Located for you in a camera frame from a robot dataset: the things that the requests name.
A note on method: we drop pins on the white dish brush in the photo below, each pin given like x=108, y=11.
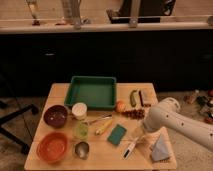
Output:
x=131, y=147

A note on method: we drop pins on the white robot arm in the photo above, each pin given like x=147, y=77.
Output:
x=166, y=114

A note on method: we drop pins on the dark purple bowl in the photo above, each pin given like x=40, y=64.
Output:
x=56, y=116

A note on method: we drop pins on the orange red bowl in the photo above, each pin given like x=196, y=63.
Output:
x=52, y=148

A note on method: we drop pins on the green plastic tray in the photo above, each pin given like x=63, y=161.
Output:
x=98, y=93

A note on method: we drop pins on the orange fruit toy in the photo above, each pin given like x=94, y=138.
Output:
x=120, y=106

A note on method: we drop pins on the metal spoon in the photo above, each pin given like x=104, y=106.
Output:
x=98, y=119

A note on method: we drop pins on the white cup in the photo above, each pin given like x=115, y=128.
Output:
x=79, y=110

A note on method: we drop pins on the dark grapes toy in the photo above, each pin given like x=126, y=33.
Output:
x=134, y=114

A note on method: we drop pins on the yellow corn toy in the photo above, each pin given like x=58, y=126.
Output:
x=103, y=128

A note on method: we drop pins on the green sponge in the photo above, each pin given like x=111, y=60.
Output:
x=116, y=135

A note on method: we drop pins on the green translucent cup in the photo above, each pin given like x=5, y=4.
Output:
x=81, y=131

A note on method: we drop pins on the small metal cup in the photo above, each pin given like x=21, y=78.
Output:
x=82, y=150

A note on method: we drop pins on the grey folded cloth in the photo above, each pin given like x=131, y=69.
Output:
x=159, y=150

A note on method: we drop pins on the black chair base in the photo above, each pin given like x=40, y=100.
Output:
x=24, y=147

